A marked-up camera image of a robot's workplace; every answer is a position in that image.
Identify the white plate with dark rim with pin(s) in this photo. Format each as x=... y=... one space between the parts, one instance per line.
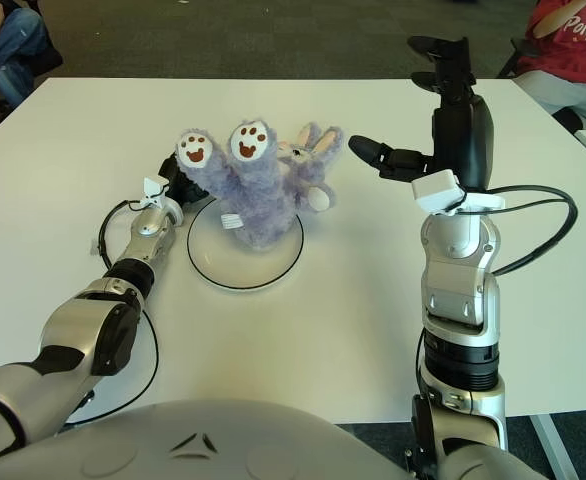
x=245 y=265

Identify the white table leg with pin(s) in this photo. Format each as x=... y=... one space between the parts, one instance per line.
x=548 y=440

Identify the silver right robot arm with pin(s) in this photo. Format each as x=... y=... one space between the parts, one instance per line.
x=458 y=310

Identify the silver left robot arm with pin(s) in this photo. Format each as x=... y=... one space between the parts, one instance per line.
x=88 y=325

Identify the person in blue jeans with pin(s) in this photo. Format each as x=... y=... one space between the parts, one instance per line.
x=13 y=45

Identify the grey robot torso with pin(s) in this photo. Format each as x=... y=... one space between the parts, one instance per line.
x=198 y=440

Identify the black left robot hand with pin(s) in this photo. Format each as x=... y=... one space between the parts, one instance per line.
x=180 y=182

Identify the person in red shirt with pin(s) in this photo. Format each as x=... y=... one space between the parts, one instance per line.
x=568 y=55

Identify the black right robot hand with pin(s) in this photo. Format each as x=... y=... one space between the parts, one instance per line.
x=460 y=145

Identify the black office chair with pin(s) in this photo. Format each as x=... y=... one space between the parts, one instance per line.
x=513 y=62
x=50 y=57

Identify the purple plush bunny doll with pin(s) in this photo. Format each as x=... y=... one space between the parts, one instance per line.
x=258 y=200

